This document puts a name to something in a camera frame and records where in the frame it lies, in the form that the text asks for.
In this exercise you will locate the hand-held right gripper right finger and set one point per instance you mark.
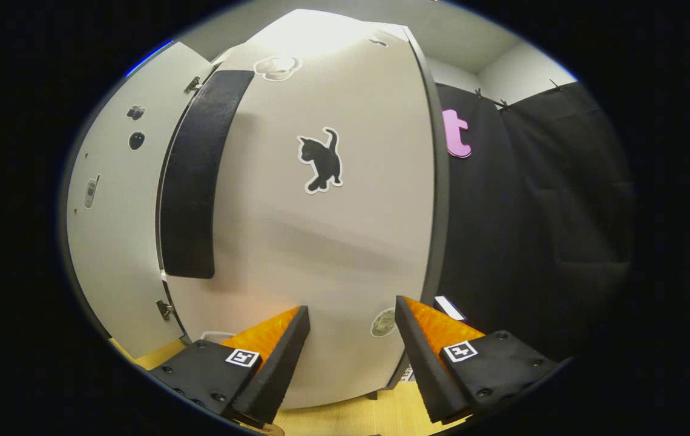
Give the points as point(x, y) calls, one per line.
point(427, 369)

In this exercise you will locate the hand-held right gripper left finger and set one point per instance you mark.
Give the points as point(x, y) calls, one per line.
point(272, 375)

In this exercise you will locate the white cabinet door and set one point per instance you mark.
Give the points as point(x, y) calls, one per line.
point(333, 254)
point(121, 254)

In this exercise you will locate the round wooden coaster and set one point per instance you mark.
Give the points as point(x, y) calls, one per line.
point(272, 430)

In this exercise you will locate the dark blue book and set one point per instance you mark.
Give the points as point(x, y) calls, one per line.
point(449, 307)

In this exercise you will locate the black backdrop cloth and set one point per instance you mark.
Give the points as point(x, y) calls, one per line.
point(532, 242)

